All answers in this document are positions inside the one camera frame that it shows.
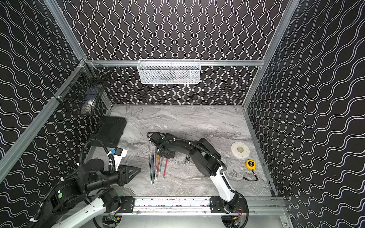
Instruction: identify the aluminium corner post right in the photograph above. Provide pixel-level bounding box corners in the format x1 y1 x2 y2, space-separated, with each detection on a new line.
242 0 300 110

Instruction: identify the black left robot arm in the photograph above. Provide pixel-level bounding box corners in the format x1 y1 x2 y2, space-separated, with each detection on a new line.
27 139 141 228

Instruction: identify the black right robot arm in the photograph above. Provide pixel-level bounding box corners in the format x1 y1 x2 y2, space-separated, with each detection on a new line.
146 132 249 228

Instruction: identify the white tape roll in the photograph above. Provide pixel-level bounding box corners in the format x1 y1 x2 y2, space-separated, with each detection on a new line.
231 142 250 159

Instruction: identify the white wire basket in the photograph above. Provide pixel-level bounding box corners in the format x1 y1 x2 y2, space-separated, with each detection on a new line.
137 64 202 84

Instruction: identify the black wire basket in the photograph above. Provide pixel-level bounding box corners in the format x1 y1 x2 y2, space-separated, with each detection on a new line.
55 59 111 116

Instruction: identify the aluminium corner post left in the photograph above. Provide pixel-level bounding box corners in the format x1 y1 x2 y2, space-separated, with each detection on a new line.
44 0 87 60

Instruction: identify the aluminium left side rail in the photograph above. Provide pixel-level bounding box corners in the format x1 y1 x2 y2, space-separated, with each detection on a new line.
1 59 85 181

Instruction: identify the black plastic case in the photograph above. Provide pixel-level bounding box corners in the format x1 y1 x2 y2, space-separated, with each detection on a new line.
89 116 127 148

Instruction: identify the black pencil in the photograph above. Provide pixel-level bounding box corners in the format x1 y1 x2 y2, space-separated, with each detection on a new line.
184 155 190 164

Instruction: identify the aluminium back rail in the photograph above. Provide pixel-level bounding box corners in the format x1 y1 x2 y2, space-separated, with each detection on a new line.
86 59 264 67

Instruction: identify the aluminium corner post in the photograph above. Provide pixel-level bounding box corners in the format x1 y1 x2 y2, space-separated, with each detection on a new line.
242 0 300 110
44 0 87 60

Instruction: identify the yellow tape measure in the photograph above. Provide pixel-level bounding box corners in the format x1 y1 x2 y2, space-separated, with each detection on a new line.
243 160 258 182

